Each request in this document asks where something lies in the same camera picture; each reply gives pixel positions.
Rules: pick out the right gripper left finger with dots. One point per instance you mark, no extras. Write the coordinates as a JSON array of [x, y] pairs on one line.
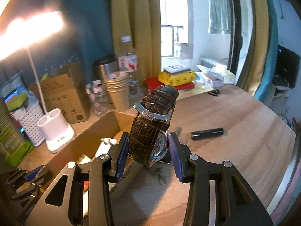
[[62, 202]]

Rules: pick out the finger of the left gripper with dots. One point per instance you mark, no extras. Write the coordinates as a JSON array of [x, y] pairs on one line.
[[32, 174]]

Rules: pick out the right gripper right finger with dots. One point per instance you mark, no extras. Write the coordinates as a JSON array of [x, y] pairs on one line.
[[235, 200]]

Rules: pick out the cardboard box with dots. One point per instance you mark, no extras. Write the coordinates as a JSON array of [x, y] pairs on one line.
[[111, 125]]

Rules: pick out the brown leather wristwatch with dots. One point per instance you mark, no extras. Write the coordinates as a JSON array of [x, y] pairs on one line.
[[152, 121]]

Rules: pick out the white power adapter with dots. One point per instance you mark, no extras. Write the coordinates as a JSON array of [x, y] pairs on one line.
[[105, 144]]

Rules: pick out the green paper bag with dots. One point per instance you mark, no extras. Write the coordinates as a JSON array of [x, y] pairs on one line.
[[14, 146]]

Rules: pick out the white plastic basket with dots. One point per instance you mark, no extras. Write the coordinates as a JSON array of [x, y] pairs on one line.
[[29, 122]]

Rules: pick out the yellow green sponge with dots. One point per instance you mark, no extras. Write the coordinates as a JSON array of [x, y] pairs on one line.
[[16, 102]]

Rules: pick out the black cylindrical flashlight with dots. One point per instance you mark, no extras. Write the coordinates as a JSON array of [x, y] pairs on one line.
[[204, 134]]

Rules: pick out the brown lamp packaging box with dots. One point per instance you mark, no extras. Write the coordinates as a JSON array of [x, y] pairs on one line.
[[66, 91]]

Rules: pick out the patterned glass jar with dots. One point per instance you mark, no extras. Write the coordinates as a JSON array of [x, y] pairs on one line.
[[98, 98]]

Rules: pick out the black scissors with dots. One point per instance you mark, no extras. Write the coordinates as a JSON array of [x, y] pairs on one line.
[[214, 92]]

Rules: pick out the stack of paper cups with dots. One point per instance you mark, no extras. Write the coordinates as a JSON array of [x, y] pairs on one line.
[[117, 85]]

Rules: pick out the stainless steel thermos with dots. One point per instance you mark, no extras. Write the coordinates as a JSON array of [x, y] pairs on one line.
[[104, 66]]

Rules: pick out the white tissue packages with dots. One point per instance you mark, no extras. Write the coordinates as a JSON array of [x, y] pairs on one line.
[[215, 71]]

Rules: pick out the black monitor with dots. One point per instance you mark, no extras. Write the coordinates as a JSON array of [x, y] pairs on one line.
[[287, 67]]

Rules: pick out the yellow snack package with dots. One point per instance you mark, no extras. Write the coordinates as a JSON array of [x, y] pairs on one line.
[[178, 79]]

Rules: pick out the clear plastic water bottle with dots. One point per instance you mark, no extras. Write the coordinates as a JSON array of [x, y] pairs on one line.
[[128, 62]]

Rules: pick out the hanging grey towel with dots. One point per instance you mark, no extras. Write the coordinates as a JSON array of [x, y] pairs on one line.
[[219, 17]]

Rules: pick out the yellow curtain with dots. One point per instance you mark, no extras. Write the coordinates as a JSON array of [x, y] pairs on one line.
[[141, 20]]

